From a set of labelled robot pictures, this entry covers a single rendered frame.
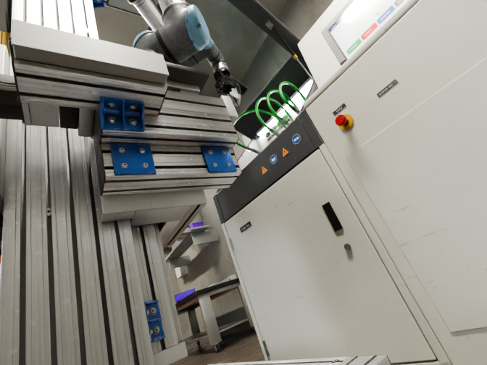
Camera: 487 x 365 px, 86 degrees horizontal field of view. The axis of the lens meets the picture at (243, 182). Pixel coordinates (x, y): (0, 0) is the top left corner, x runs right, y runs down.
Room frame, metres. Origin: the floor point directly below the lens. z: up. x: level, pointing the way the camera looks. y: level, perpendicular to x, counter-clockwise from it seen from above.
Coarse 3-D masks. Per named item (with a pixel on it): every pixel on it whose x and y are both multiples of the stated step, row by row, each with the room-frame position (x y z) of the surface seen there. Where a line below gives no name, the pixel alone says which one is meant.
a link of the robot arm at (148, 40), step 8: (144, 32) 0.54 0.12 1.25; (152, 32) 0.55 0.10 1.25; (136, 40) 0.55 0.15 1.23; (144, 40) 0.54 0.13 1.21; (152, 40) 0.54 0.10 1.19; (160, 40) 0.53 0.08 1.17; (136, 48) 0.55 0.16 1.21; (144, 48) 0.54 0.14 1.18; (152, 48) 0.54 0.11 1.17; (160, 48) 0.55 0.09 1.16; (168, 56) 0.57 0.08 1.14
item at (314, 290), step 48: (288, 192) 0.99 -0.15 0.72; (336, 192) 0.87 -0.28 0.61; (240, 240) 1.25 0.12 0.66; (288, 240) 1.06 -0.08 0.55; (336, 240) 0.93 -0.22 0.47; (288, 288) 1.13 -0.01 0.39; (336, 288) 0.99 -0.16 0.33; (384, 288) 0.88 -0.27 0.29; (288, 336) 1.19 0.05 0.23; (336, 336) 1.04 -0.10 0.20; (384, 336) 0.93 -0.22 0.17
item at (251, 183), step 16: (288, 128) 0.90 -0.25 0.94; (272, 144) 0.97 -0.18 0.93; (288, 144) 0.93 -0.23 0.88; (304, 144) 0.89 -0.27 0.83; (256, 160) 1.05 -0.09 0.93; (288, 160) 0.95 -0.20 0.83; (240, 176) 1.14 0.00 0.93; (256, 176) 1.08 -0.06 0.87; (272, 176) 1.02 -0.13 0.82; (224, 192) 1.25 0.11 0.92; (240, 192) 1.17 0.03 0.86; (256, 192) 1.10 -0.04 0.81; (224, 208) 1.27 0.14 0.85; (240, 208) 1.20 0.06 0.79
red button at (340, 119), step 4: (340, 116) 0.74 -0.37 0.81; (344, 116) 0.73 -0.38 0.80; (348, 116) 0.76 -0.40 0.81; (336, 120) 0.75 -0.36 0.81; (340, 120) 0.74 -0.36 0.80; (344, 120) 0.74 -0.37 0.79; (348, 120) 0.76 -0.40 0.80; (352, 120) 0.75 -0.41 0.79; (336, 124) 0.76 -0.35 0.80; (340, 124) 0.75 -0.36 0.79; (344, 124) 0.75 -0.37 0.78; (348, 124) 0.77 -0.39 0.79; (344, 128) 0.78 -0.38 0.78; (348, 128) 0.77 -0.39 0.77
